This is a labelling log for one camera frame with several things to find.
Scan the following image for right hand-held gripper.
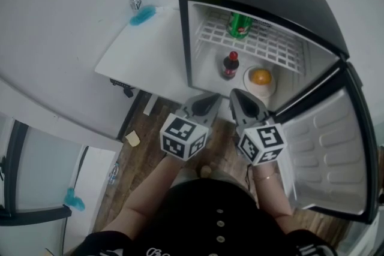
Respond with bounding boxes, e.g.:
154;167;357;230
230;88;288;166

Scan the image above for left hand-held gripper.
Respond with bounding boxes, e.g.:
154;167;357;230
159;92;223;162

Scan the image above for dark soda bottle red cap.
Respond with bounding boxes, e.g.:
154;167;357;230
221;50;241;82

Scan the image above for green drink can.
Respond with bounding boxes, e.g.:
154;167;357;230
226;11;254;40

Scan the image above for person's right forearm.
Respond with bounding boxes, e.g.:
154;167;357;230
251;163;293;233

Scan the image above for person's left forearm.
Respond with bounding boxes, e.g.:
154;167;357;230
101;155;188;233

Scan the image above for orange fruit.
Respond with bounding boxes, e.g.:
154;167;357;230
250;68;273;85

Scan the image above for person's grey trousers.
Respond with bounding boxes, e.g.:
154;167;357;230
209;170;241;185

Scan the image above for yellow paper note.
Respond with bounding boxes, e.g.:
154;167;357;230
125;130;140;147

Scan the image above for white table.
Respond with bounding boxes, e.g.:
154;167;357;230
94;5;235;116

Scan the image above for black power strip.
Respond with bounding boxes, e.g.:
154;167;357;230
109;78;131;88

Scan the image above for person's black shirt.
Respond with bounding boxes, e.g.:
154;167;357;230
82;178;340;256

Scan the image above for clear water bottle blue label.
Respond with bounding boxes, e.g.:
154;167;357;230
108;162;120;186

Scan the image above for white window ledge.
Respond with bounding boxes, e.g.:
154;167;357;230
64;142;124;237

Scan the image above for white and wood chair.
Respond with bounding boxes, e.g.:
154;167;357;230
338;212;384;256

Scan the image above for black framed window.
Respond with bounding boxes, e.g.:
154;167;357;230
0;112;73;227

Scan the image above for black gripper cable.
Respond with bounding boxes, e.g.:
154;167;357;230
244;164;253;192

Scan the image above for thin gold bracelet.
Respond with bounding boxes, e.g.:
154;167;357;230
253;173;278;182

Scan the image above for blue duster black handle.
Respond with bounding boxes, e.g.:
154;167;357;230
64;145;89;213

